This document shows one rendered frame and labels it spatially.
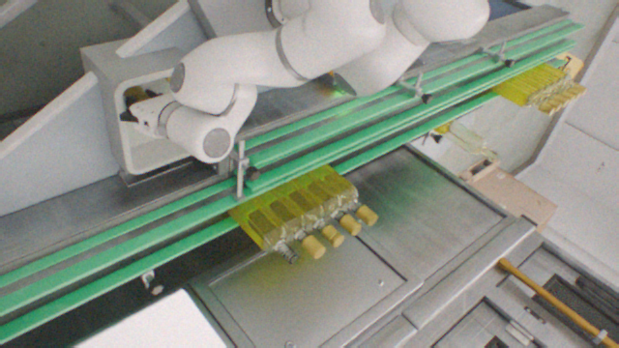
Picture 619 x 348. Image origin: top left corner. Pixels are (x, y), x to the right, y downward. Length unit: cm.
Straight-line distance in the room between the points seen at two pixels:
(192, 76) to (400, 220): 88
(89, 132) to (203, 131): 37
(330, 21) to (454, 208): 102
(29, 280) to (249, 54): 60
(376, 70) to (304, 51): 19
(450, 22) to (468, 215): 97
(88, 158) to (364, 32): 70
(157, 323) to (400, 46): 74
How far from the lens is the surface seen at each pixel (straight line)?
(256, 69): 65
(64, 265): 101
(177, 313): 109
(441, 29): 62
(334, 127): 118
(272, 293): 112
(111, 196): 109
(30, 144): 103
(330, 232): 107
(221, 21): 100
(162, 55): 101
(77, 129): 104
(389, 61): 76
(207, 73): 67
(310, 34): 60
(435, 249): 137
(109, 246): 102
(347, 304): 114
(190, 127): 76
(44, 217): 108
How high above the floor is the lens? 158
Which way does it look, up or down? 31 degrees down
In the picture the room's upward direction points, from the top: 131 degrees clockwise
